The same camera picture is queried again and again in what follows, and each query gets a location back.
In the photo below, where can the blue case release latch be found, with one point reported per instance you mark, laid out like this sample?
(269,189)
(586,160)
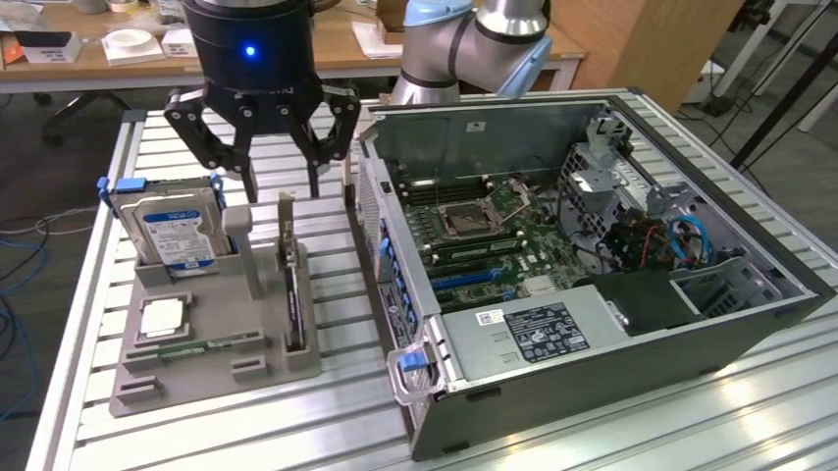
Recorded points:
(411,364)

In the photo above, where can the blue expansion slot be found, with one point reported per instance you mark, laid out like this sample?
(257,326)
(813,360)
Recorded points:
(461,280)

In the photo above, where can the CPU socket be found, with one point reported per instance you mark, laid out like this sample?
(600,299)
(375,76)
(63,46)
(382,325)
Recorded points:
(467,221)

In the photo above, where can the silver CPU chip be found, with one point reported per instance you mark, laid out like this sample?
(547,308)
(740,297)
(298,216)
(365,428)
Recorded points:
(162,319)

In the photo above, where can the black open PC case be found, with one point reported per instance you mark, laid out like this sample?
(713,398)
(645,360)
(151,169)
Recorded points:
(589,392)

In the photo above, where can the white round dish on box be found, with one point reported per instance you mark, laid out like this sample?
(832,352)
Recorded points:
(131,46)

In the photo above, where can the white label sticker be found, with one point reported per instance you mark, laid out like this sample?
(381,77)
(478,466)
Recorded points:
(475,127)

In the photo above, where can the white box with black lid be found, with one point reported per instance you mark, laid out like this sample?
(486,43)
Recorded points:
(52,53)

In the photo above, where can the small white box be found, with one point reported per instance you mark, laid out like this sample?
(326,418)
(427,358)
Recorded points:
(174,44)

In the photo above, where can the grey cup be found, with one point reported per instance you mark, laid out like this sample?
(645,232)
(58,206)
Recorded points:
(88,6)

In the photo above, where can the thin metal locking lever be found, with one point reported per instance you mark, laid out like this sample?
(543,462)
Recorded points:
(437,193)

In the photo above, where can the wooden cabinet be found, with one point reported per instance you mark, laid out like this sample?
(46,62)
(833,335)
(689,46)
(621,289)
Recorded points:
(654,49)

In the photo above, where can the grey metal bay bracket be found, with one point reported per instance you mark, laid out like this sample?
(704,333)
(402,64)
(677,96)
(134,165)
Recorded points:
(740,279)

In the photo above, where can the grey printed parts rack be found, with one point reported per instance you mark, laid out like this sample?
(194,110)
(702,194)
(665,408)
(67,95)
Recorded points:
(217,353)

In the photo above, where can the metal socket cover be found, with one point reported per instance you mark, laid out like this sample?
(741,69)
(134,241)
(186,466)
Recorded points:
(514,185)

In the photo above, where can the black RAM slot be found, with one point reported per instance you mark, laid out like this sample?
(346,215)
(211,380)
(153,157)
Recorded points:
(442,182)
(474,259)
(443,188)
(445,193)
(447,198)
(474,247)
(474,242)
(474,253)

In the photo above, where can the grey metal disk bay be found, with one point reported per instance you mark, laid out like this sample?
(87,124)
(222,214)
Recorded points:
(589,181)

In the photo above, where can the grey power supply unit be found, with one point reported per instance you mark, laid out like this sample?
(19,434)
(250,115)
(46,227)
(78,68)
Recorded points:
(478,343)

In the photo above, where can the black graphics card metal bracket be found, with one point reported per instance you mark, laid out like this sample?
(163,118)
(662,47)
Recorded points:
(293,304)

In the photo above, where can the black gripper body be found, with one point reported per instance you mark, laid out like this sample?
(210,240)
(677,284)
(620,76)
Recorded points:
(249,73)

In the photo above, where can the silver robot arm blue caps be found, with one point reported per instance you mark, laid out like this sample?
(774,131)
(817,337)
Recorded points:
(433,49)

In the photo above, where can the black stand pole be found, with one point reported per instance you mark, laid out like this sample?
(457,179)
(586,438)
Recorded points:
(772,108)

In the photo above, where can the silver chipset heatsink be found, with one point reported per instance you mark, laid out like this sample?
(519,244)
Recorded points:
(542,286)

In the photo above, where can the green RAM stick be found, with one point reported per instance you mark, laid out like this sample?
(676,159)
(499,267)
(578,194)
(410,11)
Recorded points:
(190,348)

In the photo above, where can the white paper stack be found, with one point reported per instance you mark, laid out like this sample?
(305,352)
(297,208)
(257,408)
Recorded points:
(373,41)

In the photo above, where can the brown cardboard box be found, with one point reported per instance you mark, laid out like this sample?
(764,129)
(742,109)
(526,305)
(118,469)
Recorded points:
(390,15)

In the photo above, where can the hard disk in blue caddy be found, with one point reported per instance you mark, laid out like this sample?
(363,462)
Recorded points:
(174,235)

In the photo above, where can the black office chair base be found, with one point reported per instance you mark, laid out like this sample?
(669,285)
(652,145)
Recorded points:
(86,103)

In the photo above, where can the black power adapter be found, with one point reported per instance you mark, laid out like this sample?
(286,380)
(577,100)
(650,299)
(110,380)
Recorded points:
(720,105)

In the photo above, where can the orange box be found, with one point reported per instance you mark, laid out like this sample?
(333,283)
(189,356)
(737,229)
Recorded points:
(10,51)

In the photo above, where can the wooden desk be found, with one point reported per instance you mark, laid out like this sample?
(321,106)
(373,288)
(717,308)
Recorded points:
(334,49)

